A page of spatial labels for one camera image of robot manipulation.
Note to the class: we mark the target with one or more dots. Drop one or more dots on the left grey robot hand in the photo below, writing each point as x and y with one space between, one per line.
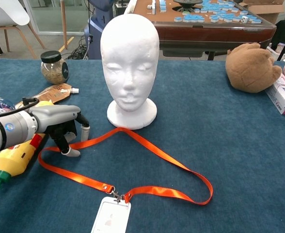
57 112

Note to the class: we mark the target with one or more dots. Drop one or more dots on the white ID badge holder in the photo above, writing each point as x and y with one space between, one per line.
111 216

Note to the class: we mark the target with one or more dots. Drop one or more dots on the white foam mannequin head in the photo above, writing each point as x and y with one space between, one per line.
130 60

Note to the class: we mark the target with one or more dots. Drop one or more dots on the brown spout pouch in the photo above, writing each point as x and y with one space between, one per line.
55 93

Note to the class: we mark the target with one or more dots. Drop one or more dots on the glass jar black lid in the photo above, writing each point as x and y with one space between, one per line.
54 72

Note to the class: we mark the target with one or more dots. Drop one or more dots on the yellow bottle green cap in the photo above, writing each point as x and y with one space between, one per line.
11 160

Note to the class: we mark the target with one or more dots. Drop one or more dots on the wooden pole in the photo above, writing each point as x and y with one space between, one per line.
63 24

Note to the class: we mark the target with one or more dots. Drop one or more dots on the blue grey machine base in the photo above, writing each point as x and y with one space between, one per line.
96 31

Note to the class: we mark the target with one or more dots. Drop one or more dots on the white chair wooden legs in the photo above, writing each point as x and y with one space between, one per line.
4 12

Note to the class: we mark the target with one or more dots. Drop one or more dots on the white upright tile stack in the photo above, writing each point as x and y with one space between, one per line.
153 6

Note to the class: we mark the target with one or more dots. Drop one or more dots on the blue mahjong tile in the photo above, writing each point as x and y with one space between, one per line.
178 19

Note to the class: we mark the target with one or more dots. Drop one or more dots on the brown mahjong table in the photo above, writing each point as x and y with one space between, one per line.
205 34

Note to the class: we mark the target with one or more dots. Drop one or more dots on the black round table dome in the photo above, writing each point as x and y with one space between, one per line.
187 6

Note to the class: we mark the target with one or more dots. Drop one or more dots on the brown plush toy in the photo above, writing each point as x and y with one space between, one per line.
251 70

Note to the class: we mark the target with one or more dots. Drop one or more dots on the white face mahjong tile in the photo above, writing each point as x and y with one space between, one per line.
244 19

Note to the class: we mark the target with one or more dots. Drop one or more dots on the brown cardboard box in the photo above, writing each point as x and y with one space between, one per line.
263 9

